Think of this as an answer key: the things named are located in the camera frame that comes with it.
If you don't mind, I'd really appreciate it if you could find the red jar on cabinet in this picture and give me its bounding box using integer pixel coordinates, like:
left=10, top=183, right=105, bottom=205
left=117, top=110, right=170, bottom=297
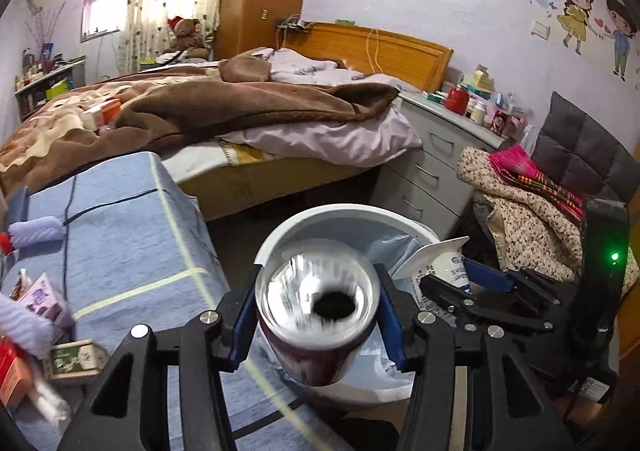
left=445, top=86, right=470, bottom=115

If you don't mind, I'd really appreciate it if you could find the purple grape milk carton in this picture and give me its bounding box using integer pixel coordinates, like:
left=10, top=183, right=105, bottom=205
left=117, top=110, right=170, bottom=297
left=17, top=273, right=75, bottom=330

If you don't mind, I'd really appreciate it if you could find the orange box on bed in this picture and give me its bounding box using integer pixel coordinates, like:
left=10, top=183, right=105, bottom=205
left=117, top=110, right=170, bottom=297
left=81, top=98, right=122, bottom=132

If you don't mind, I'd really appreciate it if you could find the red soda can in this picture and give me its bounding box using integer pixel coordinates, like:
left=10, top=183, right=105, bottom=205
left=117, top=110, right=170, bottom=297
left=255, top=239, right=381, bottom=387

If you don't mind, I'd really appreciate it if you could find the green tea carton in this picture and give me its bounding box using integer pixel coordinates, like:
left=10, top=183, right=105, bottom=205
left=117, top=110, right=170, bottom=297
left=42, top=339, right=110, bottom=385

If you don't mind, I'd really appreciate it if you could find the brown fleece blanket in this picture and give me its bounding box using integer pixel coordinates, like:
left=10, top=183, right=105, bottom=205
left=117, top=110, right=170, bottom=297
left=1, top=56, right=398, bottom=194

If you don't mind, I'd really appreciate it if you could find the orange red medicine box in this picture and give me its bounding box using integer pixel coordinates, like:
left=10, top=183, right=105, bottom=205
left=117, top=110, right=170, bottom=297
left=0, top=336, right=34, bottom=409

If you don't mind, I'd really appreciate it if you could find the grey bedside drawer cabinet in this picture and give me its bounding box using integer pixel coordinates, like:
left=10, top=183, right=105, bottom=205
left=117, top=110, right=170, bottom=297
left=371, top=93, right=506, bottom=239

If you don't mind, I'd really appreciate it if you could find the blue patterned table cover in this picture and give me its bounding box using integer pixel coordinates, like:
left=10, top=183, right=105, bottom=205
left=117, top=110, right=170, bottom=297
left=1, top=152, right=345, bottom=450

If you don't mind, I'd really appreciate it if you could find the grey padded chair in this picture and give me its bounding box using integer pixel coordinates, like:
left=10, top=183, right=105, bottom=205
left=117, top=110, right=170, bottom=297
left=530, top=93, right=639, bottom=204

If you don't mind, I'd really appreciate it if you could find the floral quilted cloth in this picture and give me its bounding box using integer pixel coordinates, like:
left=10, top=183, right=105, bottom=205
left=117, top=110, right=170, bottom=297
left=455, top=144, right=640, bottom=294

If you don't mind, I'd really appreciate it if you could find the wooden headboard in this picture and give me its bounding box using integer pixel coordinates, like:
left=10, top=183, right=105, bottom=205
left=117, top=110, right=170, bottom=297
left=281, top=22, right=454, bottom=92

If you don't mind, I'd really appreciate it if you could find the white yogurt cup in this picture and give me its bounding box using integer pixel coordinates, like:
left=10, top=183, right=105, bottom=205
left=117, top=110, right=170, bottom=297
left=392, top=237, right=471, bottom=327

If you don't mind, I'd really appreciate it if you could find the pink bed sheet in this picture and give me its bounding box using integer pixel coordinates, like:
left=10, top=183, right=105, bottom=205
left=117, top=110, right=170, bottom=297
left=218, top=47, right=422, bottom=168

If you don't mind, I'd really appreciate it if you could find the brown teddy bear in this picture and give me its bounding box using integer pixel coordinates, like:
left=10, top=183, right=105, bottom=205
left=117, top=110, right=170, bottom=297
left=166, top=16, right=209, bottom=59

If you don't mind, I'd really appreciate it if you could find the cluttered shelf desk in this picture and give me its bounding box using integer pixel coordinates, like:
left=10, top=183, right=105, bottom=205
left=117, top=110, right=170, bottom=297
left=14, top=56, right=86, bottom=122

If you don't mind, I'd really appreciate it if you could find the white trash bin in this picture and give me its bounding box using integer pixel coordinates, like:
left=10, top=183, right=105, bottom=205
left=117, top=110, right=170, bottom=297
left=254, top=204, right=439, bottom=410

